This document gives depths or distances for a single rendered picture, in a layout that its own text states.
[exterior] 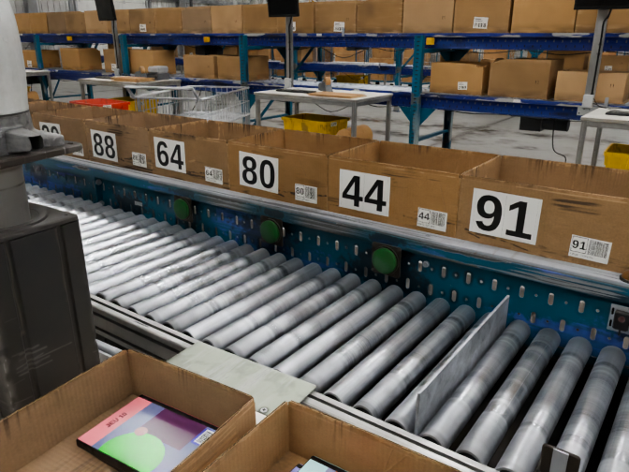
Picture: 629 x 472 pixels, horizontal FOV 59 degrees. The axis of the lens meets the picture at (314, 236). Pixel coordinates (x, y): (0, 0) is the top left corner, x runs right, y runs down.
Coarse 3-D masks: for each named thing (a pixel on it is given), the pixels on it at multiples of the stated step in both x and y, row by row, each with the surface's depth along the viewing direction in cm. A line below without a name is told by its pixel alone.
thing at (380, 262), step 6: (378, 252) 146; (384, 252) 145; (390, 252) 144; (378, 258) 146; (384, 258) 145; (390, 258) 144; (378, 264) 147; (384, 264) 146; (390, 264) 145; (396, 264) 145; (378, 270) 148; (384, 270) 146; (390, 270) 145
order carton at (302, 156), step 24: (240, 144) 175; (264, 144) 193; (288, 144) 201; (312, 144) 195; (336, 144) 189; (360, 144) 183; (288, 168) 166; (312, 168) 161; (240, 192) 181; (264, 192) 175; (288, 192) 169
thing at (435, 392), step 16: (496, 320) 123; (480, 336) 115; (496, 336) 125; (464, 352) 108; (480, 352) 117; (448, 368) 102; (464, 368) 110; (432, 384) 97; (448, 384) 104; (432, 400) 98; (416, 416) 94; (432, 416) 100; (416, 432) 95
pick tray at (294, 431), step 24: (288, 408) 85; (312, 408) 82; (264, 432) 80; (288, 432) 86; (312, 432) 83; (336, 432) 81; (360, 432) 78; (240, 456) 76; (264, 456) 82; (288, 456) 86; (336, 456) 82; (360, 456) 79; (384, 456) 77; (408, 456) 74
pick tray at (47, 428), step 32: (128, 352) 98; (64, 384) 88; (96, 384) 94; (128, 384) 100; (160, 384) 96; (192, 384) 92; (224, 384) 88; (32, 416) 84; (64, 416) 89; (96, 416) 95; (224, 416) 90; (0, 448) 80; (32, 448) 85; (64, 448) 88; (224, 448) 80
